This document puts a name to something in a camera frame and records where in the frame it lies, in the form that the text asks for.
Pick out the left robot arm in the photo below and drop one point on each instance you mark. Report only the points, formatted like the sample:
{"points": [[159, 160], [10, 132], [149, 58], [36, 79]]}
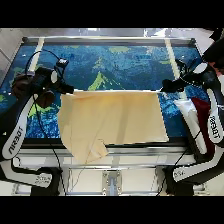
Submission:
{"points": [[16, 133]]}

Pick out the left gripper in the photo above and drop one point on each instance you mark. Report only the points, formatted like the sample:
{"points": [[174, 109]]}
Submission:
{"points": [[65, 87]]}

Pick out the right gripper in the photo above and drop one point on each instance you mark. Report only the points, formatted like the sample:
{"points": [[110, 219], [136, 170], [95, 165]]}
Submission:
{"points": [[170, 86]]}

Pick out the cream shirt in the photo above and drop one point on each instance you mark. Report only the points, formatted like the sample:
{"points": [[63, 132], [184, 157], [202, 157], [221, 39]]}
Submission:
{"points": [[113, 120]]}

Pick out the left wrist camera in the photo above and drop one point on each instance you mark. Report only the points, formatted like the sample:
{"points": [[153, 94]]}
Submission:
{"points": [[62, 63]]}

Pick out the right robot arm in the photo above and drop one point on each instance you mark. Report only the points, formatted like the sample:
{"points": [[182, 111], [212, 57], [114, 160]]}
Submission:
{"points": [[215, 123]]}

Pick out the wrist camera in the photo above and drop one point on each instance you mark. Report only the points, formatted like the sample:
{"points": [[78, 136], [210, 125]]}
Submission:
{"points": [[182, 66], [62, 63]]}

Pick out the red garment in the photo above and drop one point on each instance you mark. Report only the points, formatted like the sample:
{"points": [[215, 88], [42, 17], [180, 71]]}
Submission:
{"points": [[202, 108]]}

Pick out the white garment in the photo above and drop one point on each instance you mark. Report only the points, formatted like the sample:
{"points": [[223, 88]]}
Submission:
{"points": [[191, 116]]}

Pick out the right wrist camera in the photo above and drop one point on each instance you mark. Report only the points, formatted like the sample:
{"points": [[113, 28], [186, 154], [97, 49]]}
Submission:
{"points": [[182, 66]]}

